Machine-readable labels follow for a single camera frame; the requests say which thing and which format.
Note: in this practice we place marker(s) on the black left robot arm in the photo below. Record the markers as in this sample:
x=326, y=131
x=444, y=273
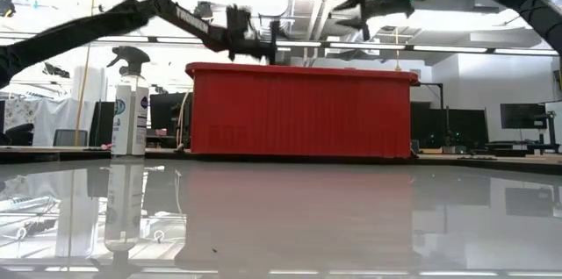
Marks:
x=88, y=29

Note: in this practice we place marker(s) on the red plastic laundry basket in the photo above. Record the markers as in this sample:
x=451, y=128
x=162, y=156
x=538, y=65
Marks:
x=307, y=112

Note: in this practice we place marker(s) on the clear spray bottle grey trigger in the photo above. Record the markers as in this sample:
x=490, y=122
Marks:
x=129, y=108

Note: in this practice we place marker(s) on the white printed cloth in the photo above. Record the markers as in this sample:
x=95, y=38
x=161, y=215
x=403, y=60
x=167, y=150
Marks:
x=24, y=112

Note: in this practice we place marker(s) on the large black screen panel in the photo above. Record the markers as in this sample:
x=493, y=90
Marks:
x=456, y=125

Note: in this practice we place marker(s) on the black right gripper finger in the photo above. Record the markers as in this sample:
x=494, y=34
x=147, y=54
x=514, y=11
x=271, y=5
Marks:
x=349, y=4
x=353, y=24

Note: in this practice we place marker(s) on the black monitor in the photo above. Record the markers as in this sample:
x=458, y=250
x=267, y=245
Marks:
x=169, y=114
x=522, y=116

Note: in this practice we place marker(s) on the black hanging dome device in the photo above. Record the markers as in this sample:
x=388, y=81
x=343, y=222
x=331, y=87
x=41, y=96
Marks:
x=203, y=9
x=6, y=6

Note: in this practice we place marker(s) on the black bar with light strips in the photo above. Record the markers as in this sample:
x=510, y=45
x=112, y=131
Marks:
x=395, y=46

